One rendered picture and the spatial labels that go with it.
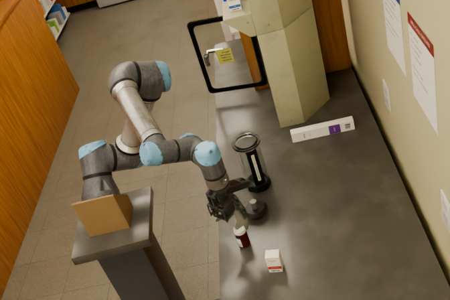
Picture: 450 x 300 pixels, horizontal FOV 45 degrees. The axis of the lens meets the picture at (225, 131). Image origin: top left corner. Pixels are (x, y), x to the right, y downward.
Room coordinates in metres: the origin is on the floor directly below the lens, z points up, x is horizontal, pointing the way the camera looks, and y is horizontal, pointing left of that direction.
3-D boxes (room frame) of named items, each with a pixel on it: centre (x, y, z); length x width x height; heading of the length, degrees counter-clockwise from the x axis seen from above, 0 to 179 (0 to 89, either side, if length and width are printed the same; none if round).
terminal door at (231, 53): (2.36, -0.13, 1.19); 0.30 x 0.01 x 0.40; 71
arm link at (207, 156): (1.38, 0.07, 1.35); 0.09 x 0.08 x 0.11; 23
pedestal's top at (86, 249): (1.75, 0.55, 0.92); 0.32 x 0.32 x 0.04; 85
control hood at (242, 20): (2.16, -0.21, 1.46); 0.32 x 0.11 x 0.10; 171
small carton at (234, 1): (2.09, -0.20, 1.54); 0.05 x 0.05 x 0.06; 78
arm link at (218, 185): (1.37, 0.07, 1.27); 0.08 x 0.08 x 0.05
